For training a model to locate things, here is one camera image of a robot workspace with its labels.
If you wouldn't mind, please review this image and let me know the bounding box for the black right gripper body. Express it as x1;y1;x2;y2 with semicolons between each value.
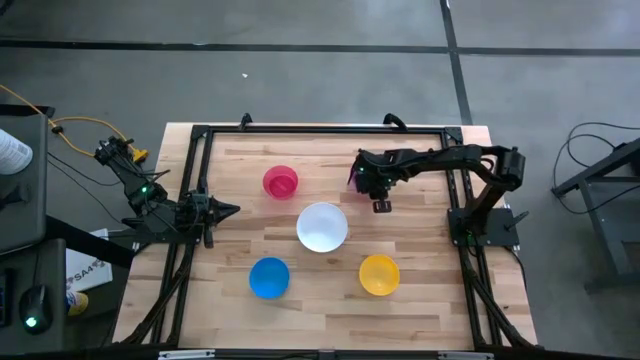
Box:
354;148;400;201

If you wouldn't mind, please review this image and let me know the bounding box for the white printed cardboard box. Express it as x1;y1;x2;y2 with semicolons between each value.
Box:
65;228;114;293

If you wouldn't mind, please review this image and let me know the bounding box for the thin black cable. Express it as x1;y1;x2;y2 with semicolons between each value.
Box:
46;151;127;225

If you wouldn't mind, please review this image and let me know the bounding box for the yellow plastic bowl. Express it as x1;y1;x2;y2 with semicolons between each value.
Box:
358;254;401;297

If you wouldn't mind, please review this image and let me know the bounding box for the black side desk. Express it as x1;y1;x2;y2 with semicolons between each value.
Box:
0;238;69;357

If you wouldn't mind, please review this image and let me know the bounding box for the white plastic bowl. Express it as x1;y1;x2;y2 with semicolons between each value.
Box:
295;201;350;254

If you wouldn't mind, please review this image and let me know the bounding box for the silver metal bracket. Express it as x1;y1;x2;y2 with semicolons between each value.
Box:
438;351;495;360
158;349;217;360

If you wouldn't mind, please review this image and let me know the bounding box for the black metal stand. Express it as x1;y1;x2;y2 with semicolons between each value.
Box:
550;137;640;294

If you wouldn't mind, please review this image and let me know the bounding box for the yellow power cable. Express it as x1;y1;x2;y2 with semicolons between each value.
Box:
0;83;150;164

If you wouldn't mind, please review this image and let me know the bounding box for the black floor cable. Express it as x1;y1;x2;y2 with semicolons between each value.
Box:
551;121;640;216

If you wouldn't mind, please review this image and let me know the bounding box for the pink plastic bowl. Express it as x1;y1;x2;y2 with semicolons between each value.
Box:
262;164;300;201

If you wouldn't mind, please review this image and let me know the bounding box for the dark grey computer case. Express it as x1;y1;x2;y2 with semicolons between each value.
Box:
0;103;56;254

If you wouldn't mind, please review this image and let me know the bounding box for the black diagonal bar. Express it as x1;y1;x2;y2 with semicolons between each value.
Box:
44;214;137;269

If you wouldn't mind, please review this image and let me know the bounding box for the black computer mouse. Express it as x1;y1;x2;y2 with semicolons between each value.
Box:
18;284;55;335

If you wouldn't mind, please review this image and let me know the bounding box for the yellow and blue can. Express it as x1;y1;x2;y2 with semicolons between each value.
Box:
65;291;90;317

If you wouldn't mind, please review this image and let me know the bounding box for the blue plastic bowl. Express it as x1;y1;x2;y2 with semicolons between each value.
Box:
248;256;291;300

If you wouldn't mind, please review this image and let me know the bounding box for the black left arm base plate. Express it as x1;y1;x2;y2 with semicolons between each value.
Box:
107;227;204;247

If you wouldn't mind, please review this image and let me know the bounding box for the black aluminium table frame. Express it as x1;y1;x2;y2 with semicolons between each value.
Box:
119;112;539;351

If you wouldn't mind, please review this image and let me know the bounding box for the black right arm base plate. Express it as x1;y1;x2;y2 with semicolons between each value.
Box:
447;206;530;248

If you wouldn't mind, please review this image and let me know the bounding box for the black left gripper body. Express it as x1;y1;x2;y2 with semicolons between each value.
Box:
174;189;219;250

